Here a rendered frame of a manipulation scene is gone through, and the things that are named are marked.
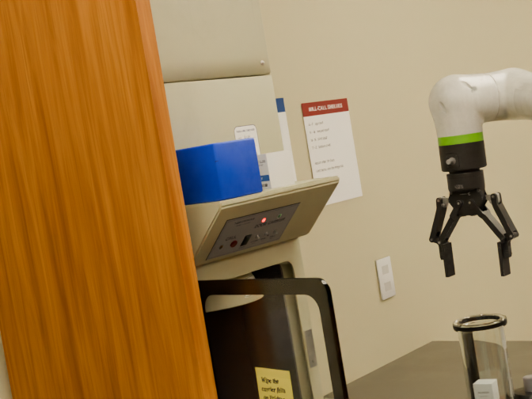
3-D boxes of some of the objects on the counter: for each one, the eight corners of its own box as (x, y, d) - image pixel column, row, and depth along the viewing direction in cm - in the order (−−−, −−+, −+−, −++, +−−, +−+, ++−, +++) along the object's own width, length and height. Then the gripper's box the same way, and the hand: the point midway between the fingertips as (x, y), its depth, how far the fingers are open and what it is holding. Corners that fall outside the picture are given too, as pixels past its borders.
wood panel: (38, 541, 182) (-103, -230, 175) (51, 533, 184) (-87, -227, 177) (235, 582, 150) (74, -356, 143) (248, 574, 153) (89, -350, 145)
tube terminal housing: (123, 533, 178) (48, 108, 174) (241, 469, 203) (177, 96, 199) (226, 552, 162) (145, 85, 158) (340, 480, 187) (272, 74, 183)
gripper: (404, 177, 208) (417, 279, 210) (511, 167, 193) (524, 278, 194) (422, 173, 214) (435, 273, 215) (527, 163, 199) (540, 271, 200)
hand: (476, 268), depth 205 cm, fingers open, 12 cm apart
